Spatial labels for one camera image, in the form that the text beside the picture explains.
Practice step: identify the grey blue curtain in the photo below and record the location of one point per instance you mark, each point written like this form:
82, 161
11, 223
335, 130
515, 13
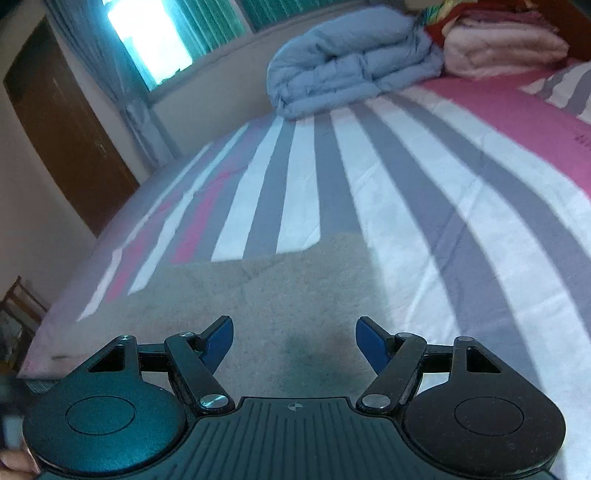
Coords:
85, 27

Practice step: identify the striped pink grey bed sheet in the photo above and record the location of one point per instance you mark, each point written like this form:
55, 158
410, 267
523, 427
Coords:
473, 196

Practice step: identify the wooden chair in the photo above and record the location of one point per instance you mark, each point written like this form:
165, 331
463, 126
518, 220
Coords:
22, 314

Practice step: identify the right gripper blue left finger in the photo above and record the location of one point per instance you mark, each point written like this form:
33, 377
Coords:
190, 361

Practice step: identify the brown wooden door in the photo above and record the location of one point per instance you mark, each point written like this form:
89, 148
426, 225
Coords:
66, 133

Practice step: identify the teal window blind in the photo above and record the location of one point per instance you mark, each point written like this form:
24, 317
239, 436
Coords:
205, 25

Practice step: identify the colourful folded clothes pile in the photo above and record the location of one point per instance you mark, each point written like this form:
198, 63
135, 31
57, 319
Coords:
562, 17

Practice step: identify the folded pink blanket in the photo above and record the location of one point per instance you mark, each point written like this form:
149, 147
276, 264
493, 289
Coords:
478, 50

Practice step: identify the person's right hand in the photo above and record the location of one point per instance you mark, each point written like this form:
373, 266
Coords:
18, 464

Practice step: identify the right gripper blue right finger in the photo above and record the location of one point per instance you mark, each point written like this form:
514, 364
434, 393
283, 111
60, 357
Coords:
400, 362

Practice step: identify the grey fleece pants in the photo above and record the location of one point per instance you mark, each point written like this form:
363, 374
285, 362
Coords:
294, 314

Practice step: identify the folded blue comforter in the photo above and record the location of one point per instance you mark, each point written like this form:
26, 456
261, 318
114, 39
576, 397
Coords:
355, 57

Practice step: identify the striped pillow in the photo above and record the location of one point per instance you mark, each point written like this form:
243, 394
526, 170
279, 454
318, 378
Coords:
568, 90

